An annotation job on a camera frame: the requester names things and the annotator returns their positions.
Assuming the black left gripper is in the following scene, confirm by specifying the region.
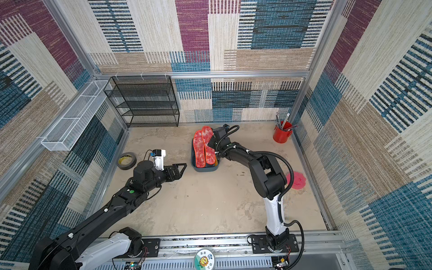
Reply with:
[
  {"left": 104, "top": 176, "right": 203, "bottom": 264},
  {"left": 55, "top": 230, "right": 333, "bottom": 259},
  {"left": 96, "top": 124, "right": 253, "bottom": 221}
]
[{"left": 144, "top": 163, "right": 187, "bottom": 195}]

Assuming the red patterned insole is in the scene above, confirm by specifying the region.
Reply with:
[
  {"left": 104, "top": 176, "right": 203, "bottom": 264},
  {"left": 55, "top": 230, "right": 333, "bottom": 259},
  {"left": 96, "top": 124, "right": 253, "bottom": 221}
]
[
  {"left": 192, "top": 130, "right": 207, "bottom": 168},
  {"left": 201, "top": 125, "right": 217, "bottom": 166}
]

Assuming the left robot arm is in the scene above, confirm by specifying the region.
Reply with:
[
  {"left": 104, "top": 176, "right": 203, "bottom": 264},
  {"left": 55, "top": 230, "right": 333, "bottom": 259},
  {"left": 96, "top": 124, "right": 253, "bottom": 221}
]
[{"left": 29, "top": 160, "right": 187, "bottom": 270}]

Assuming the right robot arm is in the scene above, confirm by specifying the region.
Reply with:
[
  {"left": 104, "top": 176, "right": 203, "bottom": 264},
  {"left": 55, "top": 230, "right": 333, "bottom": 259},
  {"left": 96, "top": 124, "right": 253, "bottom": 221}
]
[{"left": 208, "top": 124, "right": 294, "bottom": 252}]

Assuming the teal plastic storage box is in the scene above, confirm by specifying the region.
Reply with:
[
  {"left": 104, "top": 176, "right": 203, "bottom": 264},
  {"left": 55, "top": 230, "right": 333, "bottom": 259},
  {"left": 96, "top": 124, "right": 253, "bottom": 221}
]
[{"left": 191, "top": 141, "right": 220, "bottom": 173}]

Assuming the roll of tape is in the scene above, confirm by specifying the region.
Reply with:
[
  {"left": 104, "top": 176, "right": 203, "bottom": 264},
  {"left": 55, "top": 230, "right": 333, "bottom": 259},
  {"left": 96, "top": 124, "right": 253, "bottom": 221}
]
[{"left": 117, "top": 152, "right": 137, "bottom": 171}]

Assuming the red pen cup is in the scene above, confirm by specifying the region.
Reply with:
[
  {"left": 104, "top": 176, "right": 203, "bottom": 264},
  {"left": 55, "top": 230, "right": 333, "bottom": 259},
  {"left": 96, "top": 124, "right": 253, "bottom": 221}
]
[{"left": 273, "top": 114, "right": 299, "bottom": 144}]

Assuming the pink round sponge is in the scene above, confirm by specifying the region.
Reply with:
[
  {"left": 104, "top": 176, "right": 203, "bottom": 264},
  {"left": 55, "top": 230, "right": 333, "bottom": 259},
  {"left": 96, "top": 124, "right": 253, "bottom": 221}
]
[{"left": 291, "top": 171, "right": 307, "bottom": 190}]

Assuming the round green sticker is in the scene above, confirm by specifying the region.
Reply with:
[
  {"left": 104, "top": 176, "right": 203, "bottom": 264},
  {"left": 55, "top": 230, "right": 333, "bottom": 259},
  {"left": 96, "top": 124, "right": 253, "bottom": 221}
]
[{"left": 193, "top": 249, "right": 216, "bottom": 270}]

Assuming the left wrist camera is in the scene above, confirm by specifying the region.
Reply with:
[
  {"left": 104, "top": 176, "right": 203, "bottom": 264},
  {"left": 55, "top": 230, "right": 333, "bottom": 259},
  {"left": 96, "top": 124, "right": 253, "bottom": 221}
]
[{"left": 151, "top": 149, "right": 166, "bottom": 171}]

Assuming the black wire shelf rack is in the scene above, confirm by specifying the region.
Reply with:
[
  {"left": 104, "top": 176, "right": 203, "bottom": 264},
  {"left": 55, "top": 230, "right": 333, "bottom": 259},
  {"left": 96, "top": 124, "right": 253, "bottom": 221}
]
[{"left": 104, "top": 75, "right": 180, "bottom": 128}]

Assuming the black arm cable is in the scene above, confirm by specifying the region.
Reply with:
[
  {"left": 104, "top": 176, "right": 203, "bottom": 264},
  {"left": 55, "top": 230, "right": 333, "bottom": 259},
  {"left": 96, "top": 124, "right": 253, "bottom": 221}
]
[{"left": 249, "top": 151, "right": 305, "bottom": 270}]

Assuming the white wire mesh basket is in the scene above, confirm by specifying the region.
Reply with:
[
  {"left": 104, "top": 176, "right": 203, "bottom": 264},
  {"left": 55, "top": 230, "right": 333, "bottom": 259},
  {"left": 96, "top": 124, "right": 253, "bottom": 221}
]
[{"left": 41, "top": 81, "right": 108, "bottom": 151}]

